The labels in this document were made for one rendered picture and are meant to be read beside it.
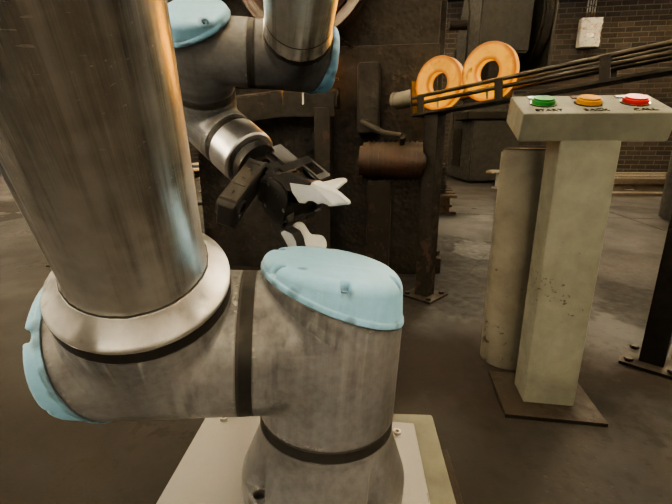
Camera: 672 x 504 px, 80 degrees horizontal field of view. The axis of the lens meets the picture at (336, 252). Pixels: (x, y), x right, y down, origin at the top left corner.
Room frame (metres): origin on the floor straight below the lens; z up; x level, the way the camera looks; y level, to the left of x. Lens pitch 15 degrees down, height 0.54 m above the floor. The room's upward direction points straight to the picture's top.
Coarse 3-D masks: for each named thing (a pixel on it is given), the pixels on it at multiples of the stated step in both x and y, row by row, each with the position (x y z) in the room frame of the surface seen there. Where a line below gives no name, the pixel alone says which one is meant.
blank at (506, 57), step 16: (480, 48) 1.24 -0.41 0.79; (496, 48) 1.21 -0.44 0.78; (512, 48) 1.20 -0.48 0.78; (464, 64) 1.27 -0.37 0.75; (480, 64) 1.25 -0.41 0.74; (512, 64) 1.18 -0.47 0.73; (464, 80) 1.27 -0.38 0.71; (480, 80) 1.26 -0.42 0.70; (512, 80) 1.18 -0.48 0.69; (480, 96) 1.23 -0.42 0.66
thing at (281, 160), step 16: (256, 144) 0.61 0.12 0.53; (240, 160) 0.59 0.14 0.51; (272, 160) 0.62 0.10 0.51; (288, 160) 0.62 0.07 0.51; (304, 160) 0.60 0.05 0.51; (272, 176) 0.55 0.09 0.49; (304, 176) 0.59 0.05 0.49; (320, 176) 0.58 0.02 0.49; (272, 192) 0.56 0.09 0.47; (272, 208) 0.57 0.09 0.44; (288, 208) 0.55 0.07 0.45; (304, 208) 0.59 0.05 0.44; (320, 208) 0.62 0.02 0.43
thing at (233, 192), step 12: (252, 168) 0.57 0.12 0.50; (264, 168) 0.60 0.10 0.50; (240, 180) 0.54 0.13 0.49; (252, 180) 0.55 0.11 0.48; (228, 192) 0.51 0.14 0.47; (240, 192) 0.52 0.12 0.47; (252, 192) 0.56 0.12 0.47; (216, 204) 0.51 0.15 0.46; (228, 204) 0.50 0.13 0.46; (240, 204) 0.52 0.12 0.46; (216, 216) 0.51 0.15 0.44; (228, 216) 0.51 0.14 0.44; (240, 216) 0.53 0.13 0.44
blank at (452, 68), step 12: (432, 60) 1.35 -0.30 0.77; (444, 60) 1.32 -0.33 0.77; (456, 60) 1.31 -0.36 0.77; (420, 72) 1.38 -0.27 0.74; (432, 72) 1.35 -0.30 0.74; (444, 72) 1.32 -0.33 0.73; (456, 72) 1.29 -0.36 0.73; (420, 84) 1.38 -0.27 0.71; (432, 84) 1.38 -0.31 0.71; (456, 84) 1.29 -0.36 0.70; (432, 96) 1.34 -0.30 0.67; (432, 108) 1.34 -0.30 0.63
